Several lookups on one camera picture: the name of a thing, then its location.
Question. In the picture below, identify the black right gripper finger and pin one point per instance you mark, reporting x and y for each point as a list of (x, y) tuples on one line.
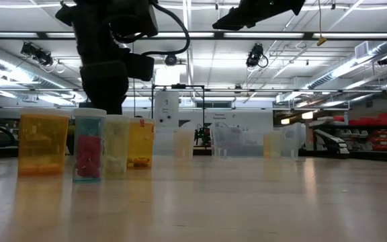
[(230, 24)]

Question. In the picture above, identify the orange bottle with red print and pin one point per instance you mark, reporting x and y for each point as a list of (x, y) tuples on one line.
[(140, 141)]

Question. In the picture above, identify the large orange pill bottle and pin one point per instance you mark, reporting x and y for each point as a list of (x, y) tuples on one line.
[(42, 144)]

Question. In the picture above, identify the pale peach pill bottle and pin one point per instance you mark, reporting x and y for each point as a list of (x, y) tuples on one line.
[(183, 144)]

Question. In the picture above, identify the small pale orange pill bottle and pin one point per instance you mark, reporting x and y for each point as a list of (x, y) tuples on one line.
[(272, 144)]

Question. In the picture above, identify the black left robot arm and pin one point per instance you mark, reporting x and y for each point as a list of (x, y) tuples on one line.
[(96, 27)]

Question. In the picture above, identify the clear plastic bin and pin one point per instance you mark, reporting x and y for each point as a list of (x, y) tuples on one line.
[(247, 144), (163, 144)]

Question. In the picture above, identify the long ceiling light strip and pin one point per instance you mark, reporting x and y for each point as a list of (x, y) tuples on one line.
[(264, 34)]

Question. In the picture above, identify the white cabinet box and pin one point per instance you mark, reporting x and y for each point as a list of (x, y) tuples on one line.
[(166, 107)]

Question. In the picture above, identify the round black ceiling dome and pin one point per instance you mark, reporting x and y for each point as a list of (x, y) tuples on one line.
[(171, 60)]

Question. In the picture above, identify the grey conveyor device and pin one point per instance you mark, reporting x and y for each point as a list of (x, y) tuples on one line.
[(331, 142)]

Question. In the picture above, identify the shelf with red bins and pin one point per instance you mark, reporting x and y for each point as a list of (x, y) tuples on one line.
[(381, 121)]

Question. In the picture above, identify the black ceiling-hung camera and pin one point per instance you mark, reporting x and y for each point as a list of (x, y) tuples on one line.
[(255, 55), (35, 53)]

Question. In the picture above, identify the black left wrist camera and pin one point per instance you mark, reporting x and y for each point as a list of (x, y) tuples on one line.
[(141, 67)]

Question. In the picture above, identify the white air duct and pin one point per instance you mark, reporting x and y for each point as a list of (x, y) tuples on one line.
[(344, 67)]

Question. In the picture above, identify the silver air duct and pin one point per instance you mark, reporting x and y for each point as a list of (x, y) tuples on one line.
[(12, 64)]

